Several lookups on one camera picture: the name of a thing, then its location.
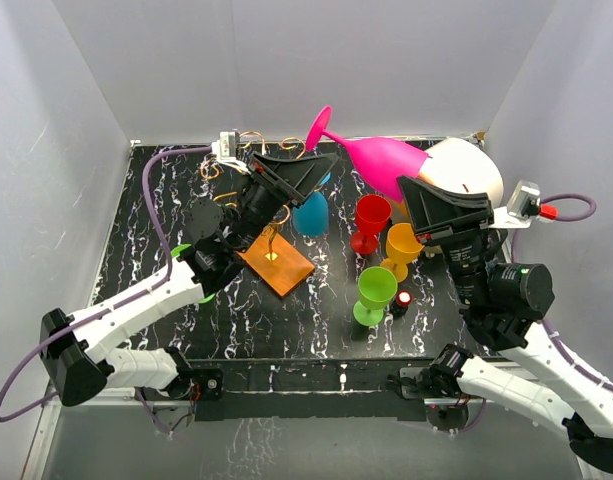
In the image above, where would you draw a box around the green plastic wine glass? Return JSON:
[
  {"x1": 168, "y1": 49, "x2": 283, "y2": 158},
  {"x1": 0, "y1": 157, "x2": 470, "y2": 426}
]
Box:
[
  {"x1": 353, "y1": 266, "x2": 398, "y2": 327},
  {"x1": 170, "y1": 243, "x2": 215, "y2": 305}
]

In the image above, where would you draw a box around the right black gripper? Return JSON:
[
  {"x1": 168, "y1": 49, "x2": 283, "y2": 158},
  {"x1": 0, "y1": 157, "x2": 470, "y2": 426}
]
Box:
[{"x1": 395, "y1": 173, "x2": 491, "y2": 304}]

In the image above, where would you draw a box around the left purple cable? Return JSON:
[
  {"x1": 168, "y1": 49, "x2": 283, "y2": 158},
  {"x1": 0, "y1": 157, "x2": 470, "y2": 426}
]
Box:
[{"x1": 0, "y1": 145, "x2": 217, "y2": 436}]

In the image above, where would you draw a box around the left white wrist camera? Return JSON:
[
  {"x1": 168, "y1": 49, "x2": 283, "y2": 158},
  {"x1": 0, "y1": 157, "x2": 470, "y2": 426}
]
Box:
[{"x1": 211, "y1": 131, "x2": 250, "y2": 175}]

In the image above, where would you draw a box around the pink plastic wine glass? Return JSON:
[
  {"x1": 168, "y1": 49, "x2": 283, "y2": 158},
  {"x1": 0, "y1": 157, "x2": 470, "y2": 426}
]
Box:
[{"x1": 305, "y1": 106, "x2": 429, "y2": 203}]

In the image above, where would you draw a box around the orange plastic wine glass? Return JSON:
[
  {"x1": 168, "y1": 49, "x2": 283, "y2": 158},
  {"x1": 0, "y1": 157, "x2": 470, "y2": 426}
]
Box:
[{"x1": 380, "y1": 223, "x2": 423, "y2": 283}]

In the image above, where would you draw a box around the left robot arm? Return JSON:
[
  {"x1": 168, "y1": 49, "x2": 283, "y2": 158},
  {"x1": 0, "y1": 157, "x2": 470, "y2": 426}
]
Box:
[{"x1": 40, "y1": 152, "x2": 339, "y2": 407}]

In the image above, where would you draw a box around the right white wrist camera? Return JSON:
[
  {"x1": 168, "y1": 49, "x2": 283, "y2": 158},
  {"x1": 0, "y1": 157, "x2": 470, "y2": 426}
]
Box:
[{"x1": 491, "y1": 180, "x2": 558, "y2": 230}]

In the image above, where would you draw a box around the blue plastic wine glass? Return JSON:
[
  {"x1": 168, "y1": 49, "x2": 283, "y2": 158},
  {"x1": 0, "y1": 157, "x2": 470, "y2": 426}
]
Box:
[{"x1": 292, "y1": 174, "x2": 330, "y2": 237}]

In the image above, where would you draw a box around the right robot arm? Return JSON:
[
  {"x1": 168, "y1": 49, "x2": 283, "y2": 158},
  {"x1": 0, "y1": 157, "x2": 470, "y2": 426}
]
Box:
[{"x1": 397, "y1": 176, "x2": 613, "y2": 474}]

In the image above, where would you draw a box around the gold wire wine glass rack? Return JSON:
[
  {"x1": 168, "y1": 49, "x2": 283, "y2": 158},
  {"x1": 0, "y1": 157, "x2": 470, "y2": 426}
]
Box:
[{"x1": 200, "y1": 145, "x2": 315, "y2": 299}]

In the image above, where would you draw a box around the red plastic wine glass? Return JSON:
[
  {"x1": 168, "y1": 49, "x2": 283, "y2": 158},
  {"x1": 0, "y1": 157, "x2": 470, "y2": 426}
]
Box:
[{"x1": 350, "y1": 194, "x2": 392, "y2": 255}]

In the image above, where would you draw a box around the small red black button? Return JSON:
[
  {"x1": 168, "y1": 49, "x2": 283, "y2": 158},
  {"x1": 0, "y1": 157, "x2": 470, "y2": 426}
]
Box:
[{"x1": 389, "y1": 290, "x2": 412, "y2": 318}]

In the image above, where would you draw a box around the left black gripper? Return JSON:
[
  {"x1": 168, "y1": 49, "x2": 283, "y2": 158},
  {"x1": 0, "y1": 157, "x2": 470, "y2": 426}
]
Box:
[{"x1": 230, "y1": 153, "x2": 338, "y2": 254}]

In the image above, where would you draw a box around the orange and white cylinder box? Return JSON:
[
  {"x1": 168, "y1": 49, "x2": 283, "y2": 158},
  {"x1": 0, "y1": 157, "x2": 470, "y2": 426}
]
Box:
[{"x1": 393, "y1": 138, "x2": 504, "y2": 224}]

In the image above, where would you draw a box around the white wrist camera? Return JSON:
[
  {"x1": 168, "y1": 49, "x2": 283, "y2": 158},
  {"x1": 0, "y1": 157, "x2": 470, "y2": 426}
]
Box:
[
  {"x1": 491, "y1": 180, "x2": 558, "y2": 230},
  {"x1": 211, "y1": 131, "x2": 250, "y2": 175}
]

